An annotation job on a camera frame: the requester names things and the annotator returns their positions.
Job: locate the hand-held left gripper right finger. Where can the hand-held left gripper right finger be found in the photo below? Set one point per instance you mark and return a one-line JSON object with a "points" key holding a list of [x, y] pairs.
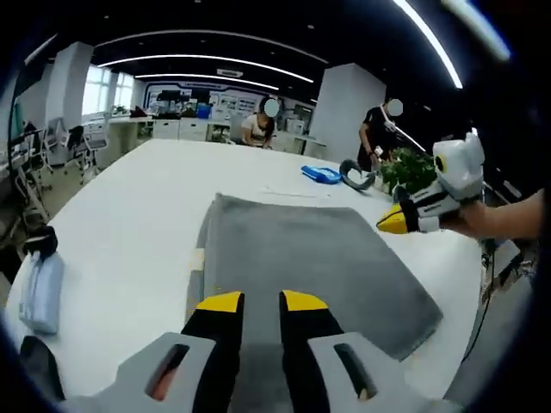
{"points": [[310, 344]]}

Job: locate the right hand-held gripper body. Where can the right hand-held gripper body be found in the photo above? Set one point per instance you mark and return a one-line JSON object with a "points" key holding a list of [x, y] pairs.
{"points": [[460, 168]]}

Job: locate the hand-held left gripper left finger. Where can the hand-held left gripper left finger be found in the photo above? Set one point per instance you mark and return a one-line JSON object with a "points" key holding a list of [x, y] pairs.
{"points": [[215, 344]]}

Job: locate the grey towel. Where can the grey towel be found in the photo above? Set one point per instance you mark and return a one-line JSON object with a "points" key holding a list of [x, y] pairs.
{"points": [[301, 249]]}

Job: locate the person's right hand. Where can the person's right hand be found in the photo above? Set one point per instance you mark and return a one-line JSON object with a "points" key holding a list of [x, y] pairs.
{"points": [[469, 219]]}

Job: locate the potted green plant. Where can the potted green plant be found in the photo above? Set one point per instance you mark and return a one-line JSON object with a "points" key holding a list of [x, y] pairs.
{"points": [[413, 170]]}

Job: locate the grey curved headband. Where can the grey curved headband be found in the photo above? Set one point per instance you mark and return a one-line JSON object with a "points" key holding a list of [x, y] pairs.
{"points": [[351, 176]]}

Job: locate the blue wipes packet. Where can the blue wipes packet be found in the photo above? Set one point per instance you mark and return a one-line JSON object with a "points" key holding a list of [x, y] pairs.
{"points": [[320, 174]]}

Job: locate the light blue pouch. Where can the light blue pouch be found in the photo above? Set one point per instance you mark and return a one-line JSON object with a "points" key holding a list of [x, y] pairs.
{"points": [[41, 292]]}

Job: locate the office chair with black jacket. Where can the office chair with black jacket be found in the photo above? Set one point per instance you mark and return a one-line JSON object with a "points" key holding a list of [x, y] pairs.
{"points": [[84, 146]]}

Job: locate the white office chair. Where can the white office chair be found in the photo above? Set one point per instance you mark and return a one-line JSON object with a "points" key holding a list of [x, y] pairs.
{"points": [[56, 142]]}

